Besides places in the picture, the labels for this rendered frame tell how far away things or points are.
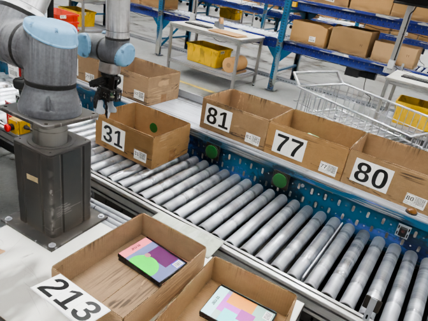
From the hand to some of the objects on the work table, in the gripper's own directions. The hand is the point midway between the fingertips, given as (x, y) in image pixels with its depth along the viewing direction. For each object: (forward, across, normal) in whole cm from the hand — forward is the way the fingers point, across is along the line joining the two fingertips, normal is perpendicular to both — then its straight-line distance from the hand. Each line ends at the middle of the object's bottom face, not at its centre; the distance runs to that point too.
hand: (101, 116), depth 178 cm
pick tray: (+29, -42, -98) cm, 111 cm away
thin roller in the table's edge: (+29, -22, -30) cm, 47 cm away
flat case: (+26, -33, -98) cm, 107 cm away
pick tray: (+29, -42, -65) cm, 83 cm away
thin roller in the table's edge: (+28, -19, -30) cm, 46 cm away
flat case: (+26, -33, -65) cm, 77 cm away
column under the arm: (+28, -38, -23) cm, 53 cm away
